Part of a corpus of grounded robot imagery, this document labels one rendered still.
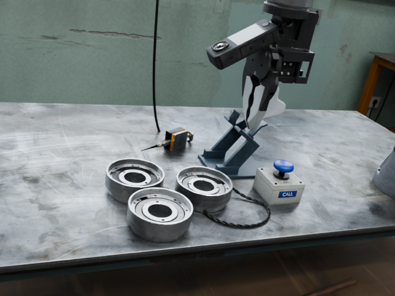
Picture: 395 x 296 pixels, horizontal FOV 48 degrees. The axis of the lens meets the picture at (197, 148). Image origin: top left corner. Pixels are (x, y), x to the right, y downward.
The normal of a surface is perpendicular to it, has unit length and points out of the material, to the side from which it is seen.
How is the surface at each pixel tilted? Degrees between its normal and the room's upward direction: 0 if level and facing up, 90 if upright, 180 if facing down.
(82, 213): 0
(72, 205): 0
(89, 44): 90
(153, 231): 90
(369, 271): 0
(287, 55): 90
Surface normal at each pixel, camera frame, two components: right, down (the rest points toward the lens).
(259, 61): -0.92, 0.03
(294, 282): 0.16, -0.89
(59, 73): 0.34, 0.45
